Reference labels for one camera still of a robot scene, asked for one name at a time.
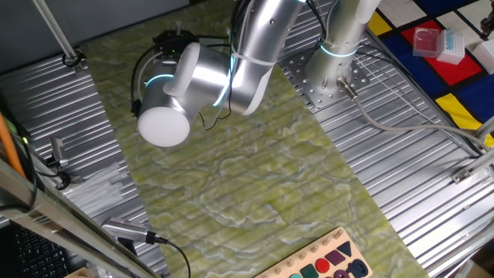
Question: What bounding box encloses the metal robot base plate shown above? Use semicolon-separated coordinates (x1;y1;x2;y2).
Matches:
279;46;371;110

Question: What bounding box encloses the aluminium pole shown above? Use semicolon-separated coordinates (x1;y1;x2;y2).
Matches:
32;0;84;74

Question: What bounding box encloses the cardboard box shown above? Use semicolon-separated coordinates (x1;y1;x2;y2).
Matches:
457;257;494;278
63;267;96;278

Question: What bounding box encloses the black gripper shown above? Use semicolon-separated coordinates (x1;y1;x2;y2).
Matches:
152;29;198;58

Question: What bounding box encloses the thick grey robot cable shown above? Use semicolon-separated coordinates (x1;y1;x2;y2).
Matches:
335;76;491;152

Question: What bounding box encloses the black pole clamp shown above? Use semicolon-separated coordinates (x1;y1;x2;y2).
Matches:
61;49;87;70

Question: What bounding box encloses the green marble pattern mat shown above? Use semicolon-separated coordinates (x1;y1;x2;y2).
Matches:
79;0;431;278

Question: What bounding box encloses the wooden shape puzzle board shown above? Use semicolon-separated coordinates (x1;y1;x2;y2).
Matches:
252;226;374;278

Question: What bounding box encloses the black camera stand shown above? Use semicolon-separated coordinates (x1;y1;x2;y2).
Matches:
117;237;139;259

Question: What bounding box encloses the orange cable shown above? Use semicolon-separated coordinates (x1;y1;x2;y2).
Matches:
0;111;27;179

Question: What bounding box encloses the green square puzzle piece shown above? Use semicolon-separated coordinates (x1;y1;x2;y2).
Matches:
299;264;320;278

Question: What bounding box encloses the colourful chequered cloth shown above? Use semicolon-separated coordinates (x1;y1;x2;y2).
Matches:
366;0;494;148

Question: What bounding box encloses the white plastic box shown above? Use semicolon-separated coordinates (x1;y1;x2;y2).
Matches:
472;38;494;75

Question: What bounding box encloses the ribbed silver depth camera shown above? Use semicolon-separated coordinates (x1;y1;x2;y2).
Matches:
100;216;148;243

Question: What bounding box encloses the aluminium frame bar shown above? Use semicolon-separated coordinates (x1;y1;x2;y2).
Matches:
0;160;161;278

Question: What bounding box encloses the blue puzzle piece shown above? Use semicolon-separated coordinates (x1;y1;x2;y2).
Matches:
346;258;370;278

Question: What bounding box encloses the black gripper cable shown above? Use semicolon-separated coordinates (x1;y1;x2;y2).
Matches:
198;69;235;131

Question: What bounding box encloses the black camera cable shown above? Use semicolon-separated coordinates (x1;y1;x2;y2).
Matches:
144;230;193;278

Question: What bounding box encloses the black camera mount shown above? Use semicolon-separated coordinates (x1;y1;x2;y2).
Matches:
46;156;74;191

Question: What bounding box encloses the white pipette tip rack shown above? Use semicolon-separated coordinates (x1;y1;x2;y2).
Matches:
435;29;466;66

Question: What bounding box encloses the purple puzzle piece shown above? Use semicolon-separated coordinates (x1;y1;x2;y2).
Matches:
324;249;347;266

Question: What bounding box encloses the clear pink plastic box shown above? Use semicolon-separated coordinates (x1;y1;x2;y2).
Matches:
411;26;441;59

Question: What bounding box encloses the aluminium extrusion with bracket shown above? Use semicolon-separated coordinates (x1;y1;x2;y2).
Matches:
450;115;494;185

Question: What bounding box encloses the black keyboard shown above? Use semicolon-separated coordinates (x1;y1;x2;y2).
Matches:
13;225;73;278

